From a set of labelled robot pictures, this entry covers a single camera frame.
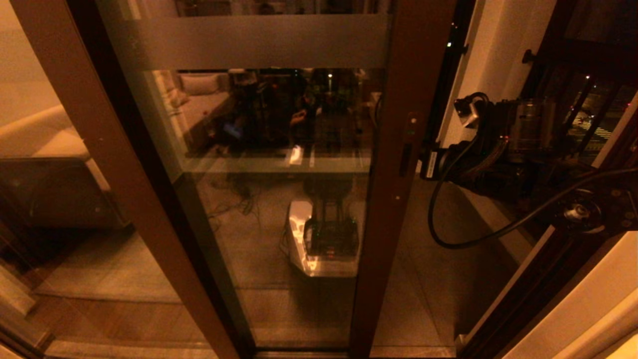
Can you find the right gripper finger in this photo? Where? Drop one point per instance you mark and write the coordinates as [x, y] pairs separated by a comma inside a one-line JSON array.
[[432, 164]]

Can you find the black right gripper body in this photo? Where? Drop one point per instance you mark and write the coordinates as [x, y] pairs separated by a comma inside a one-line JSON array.
[[478, 169]]

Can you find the brown framed sliding glass door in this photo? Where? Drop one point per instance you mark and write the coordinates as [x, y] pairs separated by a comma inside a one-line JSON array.
[[386, 224]]

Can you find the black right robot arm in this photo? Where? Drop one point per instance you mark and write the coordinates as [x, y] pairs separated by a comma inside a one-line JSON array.
[[531, 124]]

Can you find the dark brown door jamb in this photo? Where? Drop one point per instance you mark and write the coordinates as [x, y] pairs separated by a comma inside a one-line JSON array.
[[528, 309]]

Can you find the brown framed fixed glass panel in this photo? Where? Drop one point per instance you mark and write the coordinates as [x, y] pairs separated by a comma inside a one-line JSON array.
[[124, 164]]

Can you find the dark front-load washing machine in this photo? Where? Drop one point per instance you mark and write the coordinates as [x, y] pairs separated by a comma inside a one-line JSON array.
[[60, 199]]

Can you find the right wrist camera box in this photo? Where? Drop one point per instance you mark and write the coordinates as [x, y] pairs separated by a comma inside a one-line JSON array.
[[468, 113]]

